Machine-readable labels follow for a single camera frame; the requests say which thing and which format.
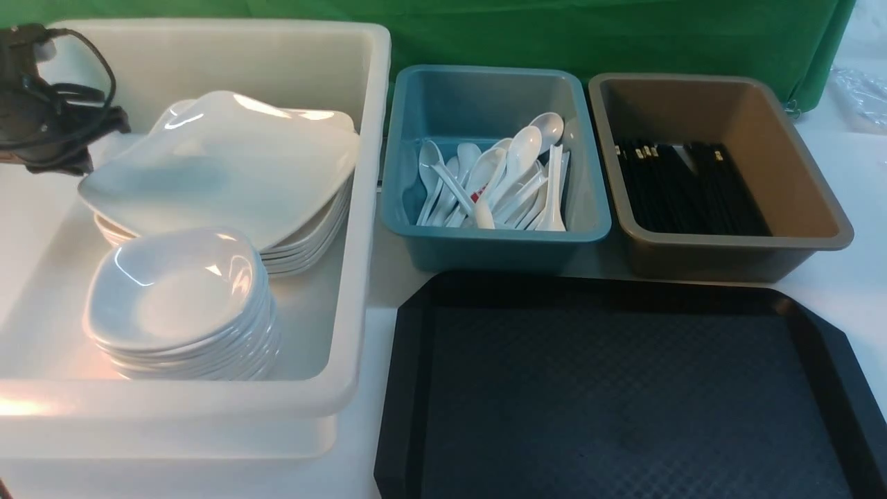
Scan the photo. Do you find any white ceramic soup spoon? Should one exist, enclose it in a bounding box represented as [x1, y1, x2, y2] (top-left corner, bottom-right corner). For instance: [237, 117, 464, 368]
[484, 125, 542, 211]

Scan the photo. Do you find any brown plastic bin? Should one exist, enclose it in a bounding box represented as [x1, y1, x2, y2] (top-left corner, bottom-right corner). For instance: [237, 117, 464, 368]
[587, 73, 854, 282]

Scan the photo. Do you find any black serving tray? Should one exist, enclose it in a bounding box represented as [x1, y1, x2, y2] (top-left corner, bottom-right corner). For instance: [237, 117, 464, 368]
[374, 271, 886, 498]

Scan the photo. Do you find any pile of white spoons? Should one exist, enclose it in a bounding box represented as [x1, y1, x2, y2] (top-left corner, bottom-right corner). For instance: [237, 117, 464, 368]
[415, 112, 570, 231]

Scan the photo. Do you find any teal plastic bin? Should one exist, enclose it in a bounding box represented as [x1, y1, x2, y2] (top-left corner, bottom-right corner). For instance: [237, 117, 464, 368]
[379, 65, 612, 274]

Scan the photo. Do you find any pile of black chopsticks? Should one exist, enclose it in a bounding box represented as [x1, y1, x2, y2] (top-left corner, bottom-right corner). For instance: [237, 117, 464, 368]
[614, 139, 773, 237]

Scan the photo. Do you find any green backdrop cloth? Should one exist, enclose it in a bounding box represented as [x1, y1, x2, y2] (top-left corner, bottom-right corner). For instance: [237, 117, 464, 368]
[2, 1, 854, 132]

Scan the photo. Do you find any stack of white square plates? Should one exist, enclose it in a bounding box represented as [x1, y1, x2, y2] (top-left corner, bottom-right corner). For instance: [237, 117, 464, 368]
[93, 99, 355, 277]

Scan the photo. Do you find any large white plastic tub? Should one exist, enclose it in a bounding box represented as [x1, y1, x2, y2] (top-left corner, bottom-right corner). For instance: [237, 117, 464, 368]
[2, 18, 391, 462]

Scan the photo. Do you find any clear plastic sheet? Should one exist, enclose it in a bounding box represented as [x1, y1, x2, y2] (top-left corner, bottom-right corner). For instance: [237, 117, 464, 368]
[831, 66, 886, 135]

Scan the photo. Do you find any large white square plate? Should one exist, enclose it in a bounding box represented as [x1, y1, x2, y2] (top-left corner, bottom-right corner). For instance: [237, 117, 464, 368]
[77, 91, 360, 250]

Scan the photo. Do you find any stack of small white bowls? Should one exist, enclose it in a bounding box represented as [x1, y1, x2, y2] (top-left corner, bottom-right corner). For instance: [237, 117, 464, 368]
[82, 227, 282, 381]

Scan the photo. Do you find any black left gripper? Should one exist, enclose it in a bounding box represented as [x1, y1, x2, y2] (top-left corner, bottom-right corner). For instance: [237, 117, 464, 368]
[1, 24, 131, 175]

